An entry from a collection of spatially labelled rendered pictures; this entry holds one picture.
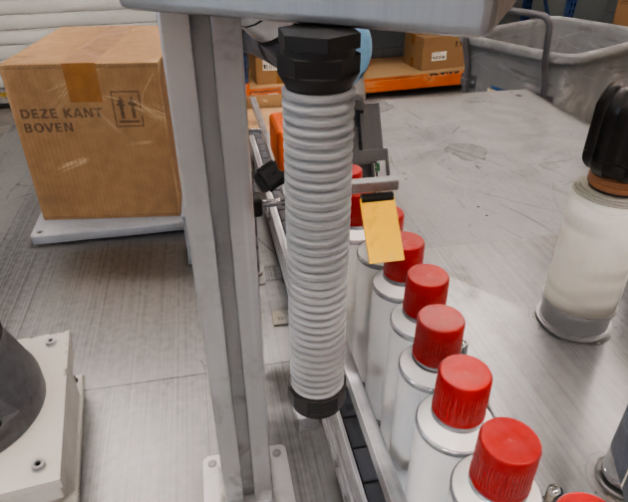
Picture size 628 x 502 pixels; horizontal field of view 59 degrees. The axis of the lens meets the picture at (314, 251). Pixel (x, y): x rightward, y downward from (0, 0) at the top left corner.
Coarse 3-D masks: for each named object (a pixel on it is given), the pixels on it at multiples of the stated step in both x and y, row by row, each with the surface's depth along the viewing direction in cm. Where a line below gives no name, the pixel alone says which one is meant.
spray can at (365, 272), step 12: (360, 252) 53; (360, 264) 53; (372, 264) 52; (360, 276) 54; (372, 276) 52; (360, 288) 54; (360, 300) 55; (360, 312) 56; (360, 324) 56; (360, 336) 57; (360, 348) 58; (360, 360) 59; (360, 372) 60
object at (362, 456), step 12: (264, 144) 120; (264, 156) 114; (276, 192) 100; (348, 396) 59; (348, 408) 58; (348, 420) 56; (348, 432) 55; (360, 432) 55; (360, 444) 54; (360, 456) 53; (360, 468) 52; (372, 468) 52; (372, 480) 51; (372, 492) 49
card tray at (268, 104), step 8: (248, 96) 154; (256, 96) 154; (264, 96) 154; (272, 96) 155; (280, 96) 155; (248, 104) 155; (264, 104) 156; (272, 104) 156; (280, 104) 156; (248, 112) 153; (264, 112) 153; (272, 112) 153; (280, 112) 153; (248, 120) 147; (264, 120) 147
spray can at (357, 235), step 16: (368, 192) 54; (352, 208) 54; (352, 224) 55; (352, 240) 55; (352, 256) 56; (352, 272) 57; (352, 288) 58; (352, 304) 59; (352, 320) 61; (352, 336) 62
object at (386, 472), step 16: (256, 112) 113; (352, 368) 51; (352, 384) 49; (352, 400) 49; (368, 400) 48; (368, 416) 46; (368, 432) 45; (368, 448) 45; (384, 448) 44; (384, 464) 42; (384, 480) 41; (400, 496) 40
